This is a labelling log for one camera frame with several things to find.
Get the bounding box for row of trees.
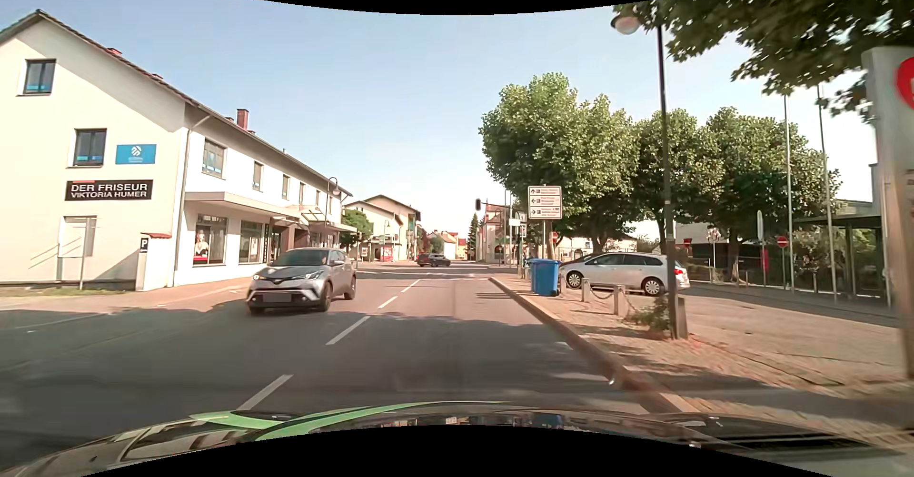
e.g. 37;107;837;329
479;72;844;264

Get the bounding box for white sign with red disc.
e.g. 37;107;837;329
860;46;914;380

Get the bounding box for blue wheelie bin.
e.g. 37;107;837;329
530;258;561;297

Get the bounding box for reddish pavement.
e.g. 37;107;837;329
0;275;252;315

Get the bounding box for small bush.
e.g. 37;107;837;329
628;295;674;337

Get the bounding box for grey asphalt road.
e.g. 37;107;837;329
0;263;686;464

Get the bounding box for large white building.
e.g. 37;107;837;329
0;9;358;292

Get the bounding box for car's own bonnet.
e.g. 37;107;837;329
0;400;914;477

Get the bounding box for dark canopy shelter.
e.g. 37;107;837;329
789;199;894;299

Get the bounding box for silver car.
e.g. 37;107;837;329
246;247;357;316

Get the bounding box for reddish building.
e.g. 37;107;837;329
477;204;518;264

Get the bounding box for tall grey pole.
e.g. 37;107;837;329
783;95;795;292
816;84;839;303

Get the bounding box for paved pavement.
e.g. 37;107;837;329
489;266;914;449

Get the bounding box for row of buildings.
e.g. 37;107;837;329
341;193;468;262

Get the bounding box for white estate car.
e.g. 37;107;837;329
559;252;691;297

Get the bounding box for overhanging tree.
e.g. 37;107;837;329
613;0;914;124

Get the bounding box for white direction sign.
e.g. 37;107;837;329
527;186;564;259

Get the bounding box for post and chain barrier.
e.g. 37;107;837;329
558;276;688;340

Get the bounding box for traffic light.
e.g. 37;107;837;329
475;198;494;262

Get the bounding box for black lamp post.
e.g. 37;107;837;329
610;10;679;340

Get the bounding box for road markings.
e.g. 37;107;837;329
14;270;608;412

